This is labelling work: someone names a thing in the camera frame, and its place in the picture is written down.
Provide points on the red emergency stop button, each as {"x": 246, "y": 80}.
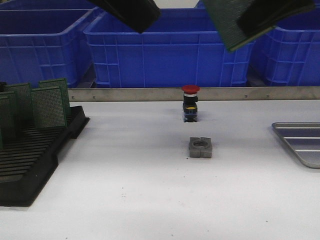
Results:
{"x": 190, "y": 99}

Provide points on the left rear blue crate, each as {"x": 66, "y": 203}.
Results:
{"x": 49, "y": 5}

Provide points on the left front blue crate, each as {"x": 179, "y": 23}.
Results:
{"x": 38, "y": 45}

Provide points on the centre blue plastic crate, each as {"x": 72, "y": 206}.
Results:
{"x": 181, "y": 48}

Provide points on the steel table edge rail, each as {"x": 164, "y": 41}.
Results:
{"x": 172, "y": 94}

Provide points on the grey metal clamp block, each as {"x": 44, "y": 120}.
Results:
{"x": 200, "y": 147}

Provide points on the right front blue crate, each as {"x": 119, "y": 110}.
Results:
{"x": 289, "y": 55}

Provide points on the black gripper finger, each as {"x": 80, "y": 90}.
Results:
{"x": 139, "y": 15}
{"x": 263, "y": 14}

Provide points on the rear right green circuit board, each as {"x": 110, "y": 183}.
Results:
{"x": 63, "y": 86}

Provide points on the black slotted board rack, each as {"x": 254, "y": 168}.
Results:
{"x": 28, "y": 162}

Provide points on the silver metal tray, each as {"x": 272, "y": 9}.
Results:
{"x": 303, "y": 139}

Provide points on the green perforated circuit board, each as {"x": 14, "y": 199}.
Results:
{"x": 224, "y": 15}
{"x": 48, "y": 108}

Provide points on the right rear blue crate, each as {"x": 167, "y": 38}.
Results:
{"x": 200, "y": 5}

